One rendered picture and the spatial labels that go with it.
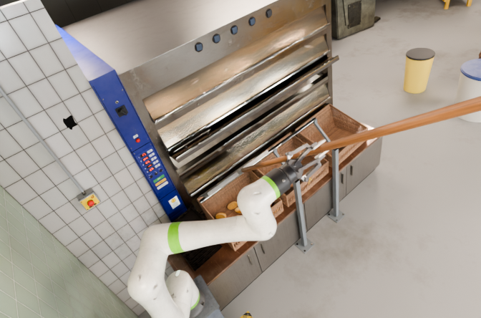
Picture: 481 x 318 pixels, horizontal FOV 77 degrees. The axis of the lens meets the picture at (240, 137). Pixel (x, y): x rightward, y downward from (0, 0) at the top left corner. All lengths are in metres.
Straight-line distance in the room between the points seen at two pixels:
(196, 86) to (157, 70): 0.32
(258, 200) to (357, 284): 2.15
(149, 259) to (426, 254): 2.61
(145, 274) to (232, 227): 0.34
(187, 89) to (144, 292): 1.41
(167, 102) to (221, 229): 1.21
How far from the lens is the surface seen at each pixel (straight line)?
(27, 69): 1.89
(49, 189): 2.18
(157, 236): 1.24
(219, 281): 2.64
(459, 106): 0.81
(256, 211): 1.03
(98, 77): 1.92
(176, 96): 2.16
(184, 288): 1.57
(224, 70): 2.31
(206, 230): 1.17
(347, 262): 3.14
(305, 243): 3.18
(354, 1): 6.96
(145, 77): 2.03
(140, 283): 1.18
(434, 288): 3.17
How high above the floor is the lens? 2.77
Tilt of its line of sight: 38 degrees down
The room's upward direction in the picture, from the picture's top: 15 degrees counter-clockwise
